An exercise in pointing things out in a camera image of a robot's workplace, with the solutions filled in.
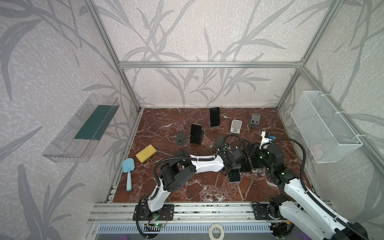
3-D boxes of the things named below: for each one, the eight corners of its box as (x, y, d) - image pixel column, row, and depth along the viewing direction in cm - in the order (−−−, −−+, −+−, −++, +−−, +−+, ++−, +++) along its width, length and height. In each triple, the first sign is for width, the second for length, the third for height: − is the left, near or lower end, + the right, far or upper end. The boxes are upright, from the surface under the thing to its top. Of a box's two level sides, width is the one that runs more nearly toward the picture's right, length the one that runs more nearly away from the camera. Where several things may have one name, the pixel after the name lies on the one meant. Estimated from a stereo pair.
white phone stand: (229, 132, 108) (231, 124, 102) (230, 126, 112) (232, 118, 105) (239, 134, 107) (241, 126, 100) (239, 128, 111) (242, 120, 104)
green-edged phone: (190, 144, 102) (189, 131, 90) (193, 135, 106) (192, 122, 95) (200, 146, 101) (200, 133, 89) (202, 137, 105) (203, 124, 93)
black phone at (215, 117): (210, 127, 110) (212, 113, 98) (209, 121, 113) (210, 107, 102) (219, 126, 111) (221, 112, 99) (217, 120, 114) (219, 106, 102)
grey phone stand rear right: (249, 125, 112) (252, 118, 106) (250, 119, 116) (253, 112, 109) (256, 127, 111) (260, 120, 105) (257, 121, 115) (260, 113, 108)
